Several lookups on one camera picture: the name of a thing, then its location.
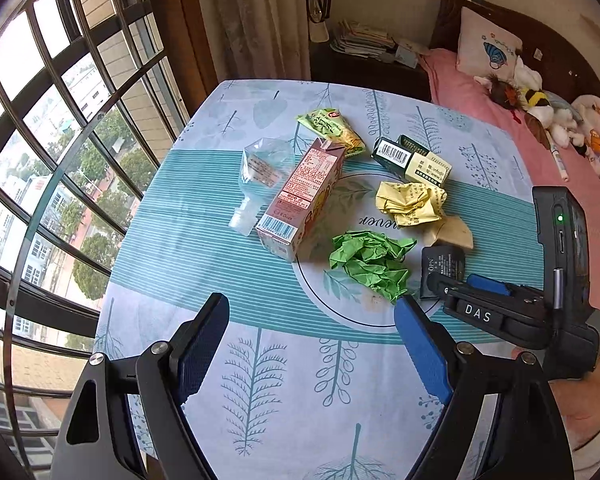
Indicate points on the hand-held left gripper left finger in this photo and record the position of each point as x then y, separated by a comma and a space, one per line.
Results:
200, 350

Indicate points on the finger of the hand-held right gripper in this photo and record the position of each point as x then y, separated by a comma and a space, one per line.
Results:
480, 312
490, 284

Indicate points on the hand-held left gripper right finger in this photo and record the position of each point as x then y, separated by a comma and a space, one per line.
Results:
422, 350

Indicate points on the black foil packet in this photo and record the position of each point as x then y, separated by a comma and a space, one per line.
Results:
445, 260

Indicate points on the green paper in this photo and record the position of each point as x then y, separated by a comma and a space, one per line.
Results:
370, 260

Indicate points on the yellow and dark green box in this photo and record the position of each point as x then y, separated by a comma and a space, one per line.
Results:
430, 167

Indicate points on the beige paper packet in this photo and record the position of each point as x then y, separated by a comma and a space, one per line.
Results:
452, 232

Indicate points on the white marker pen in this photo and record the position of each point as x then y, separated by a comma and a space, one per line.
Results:
558, 162

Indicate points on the yellow crumpled paper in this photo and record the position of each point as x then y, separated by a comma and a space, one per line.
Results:
410, 202

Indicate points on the white plush toy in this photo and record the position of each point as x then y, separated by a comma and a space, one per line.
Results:
562, 127

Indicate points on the yellow black bee plush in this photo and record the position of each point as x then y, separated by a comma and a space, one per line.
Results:
537, 99

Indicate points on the pink bed sheet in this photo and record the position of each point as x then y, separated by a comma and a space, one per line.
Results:
480, 110

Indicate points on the clear plastic bottle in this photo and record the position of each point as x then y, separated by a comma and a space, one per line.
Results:
262, 170

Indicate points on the brown feathered plush toy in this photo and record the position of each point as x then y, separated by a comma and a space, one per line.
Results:
500, 92

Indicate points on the pink drink carton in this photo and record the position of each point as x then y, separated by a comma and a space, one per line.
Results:
305, 185

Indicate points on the green snack bag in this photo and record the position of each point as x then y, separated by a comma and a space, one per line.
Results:
330, 127

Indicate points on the window with black grille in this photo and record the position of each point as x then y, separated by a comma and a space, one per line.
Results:
80, 160

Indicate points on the dark wooden headboard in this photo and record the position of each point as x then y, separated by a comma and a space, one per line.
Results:
545, 35

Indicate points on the white cartoon-print pillow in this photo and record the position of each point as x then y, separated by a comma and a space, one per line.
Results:
487, 42

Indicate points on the small pale blue box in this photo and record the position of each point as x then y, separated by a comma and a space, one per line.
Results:
406, 55

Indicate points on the dark wooden nightstand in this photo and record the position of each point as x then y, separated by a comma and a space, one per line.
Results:
360, 72

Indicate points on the stack of papers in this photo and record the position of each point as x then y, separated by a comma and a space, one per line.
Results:
360, 37

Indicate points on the beige patterned curtain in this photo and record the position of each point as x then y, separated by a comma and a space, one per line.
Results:
260, 10

